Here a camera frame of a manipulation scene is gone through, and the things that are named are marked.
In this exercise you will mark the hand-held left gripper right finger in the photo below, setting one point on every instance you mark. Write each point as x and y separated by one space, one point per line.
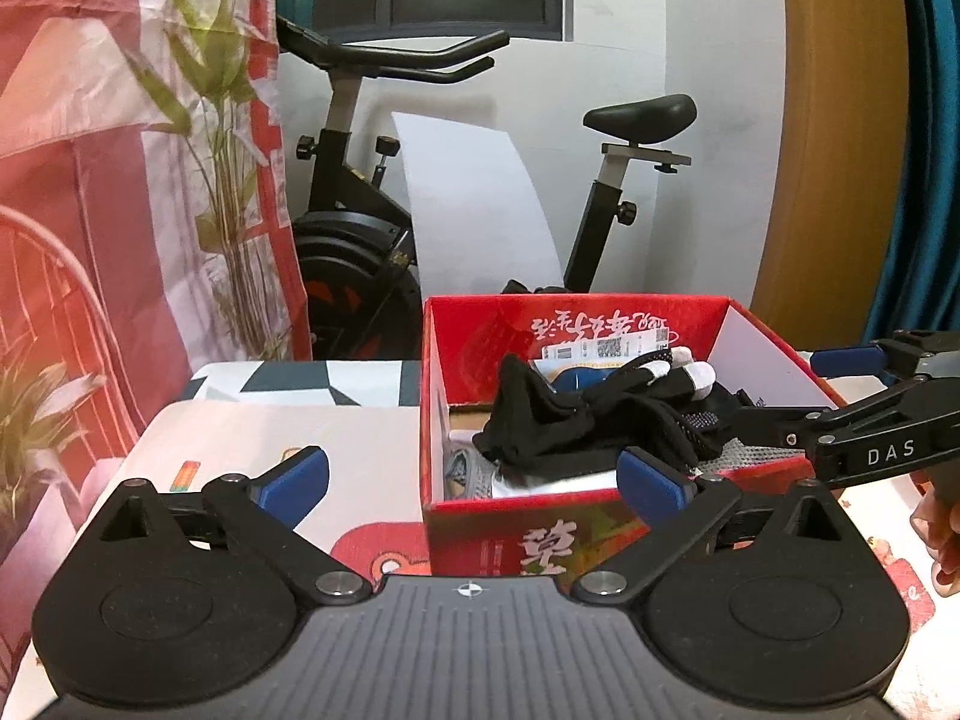
651 493

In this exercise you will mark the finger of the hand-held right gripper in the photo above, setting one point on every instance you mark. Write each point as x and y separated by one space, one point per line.
847 361
795 420

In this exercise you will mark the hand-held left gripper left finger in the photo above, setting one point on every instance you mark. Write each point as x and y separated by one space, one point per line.
291 485

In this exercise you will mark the black glove white fingertips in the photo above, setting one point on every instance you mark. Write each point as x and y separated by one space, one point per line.
660 405

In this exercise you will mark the black fabric glove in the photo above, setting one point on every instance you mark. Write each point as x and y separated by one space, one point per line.
540 420

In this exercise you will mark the red strawberry print box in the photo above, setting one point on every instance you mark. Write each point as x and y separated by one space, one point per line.
480 330

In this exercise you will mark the person's right hand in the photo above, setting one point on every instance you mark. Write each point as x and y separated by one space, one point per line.
937 532

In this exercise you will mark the grey mesh cloth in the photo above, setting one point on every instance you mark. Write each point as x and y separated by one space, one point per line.
757 454

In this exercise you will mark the printed tablecloth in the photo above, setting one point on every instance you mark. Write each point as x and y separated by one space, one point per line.
360 480

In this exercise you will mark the white plastic packet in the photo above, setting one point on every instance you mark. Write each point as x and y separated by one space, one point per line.
555 486

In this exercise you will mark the grey knit cloth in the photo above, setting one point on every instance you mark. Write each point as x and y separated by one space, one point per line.
469 476

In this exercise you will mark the teal curtain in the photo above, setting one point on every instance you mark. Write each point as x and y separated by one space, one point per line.
930 165

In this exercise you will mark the wooden door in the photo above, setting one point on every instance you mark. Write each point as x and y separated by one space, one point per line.
832 127

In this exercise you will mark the black exercise bike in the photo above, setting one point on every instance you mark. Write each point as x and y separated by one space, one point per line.
352 240

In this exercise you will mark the white paper sheet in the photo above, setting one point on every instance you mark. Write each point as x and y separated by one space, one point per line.
472 202

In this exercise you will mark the pink printed backdrop cloth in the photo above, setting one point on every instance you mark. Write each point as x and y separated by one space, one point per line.
90 202

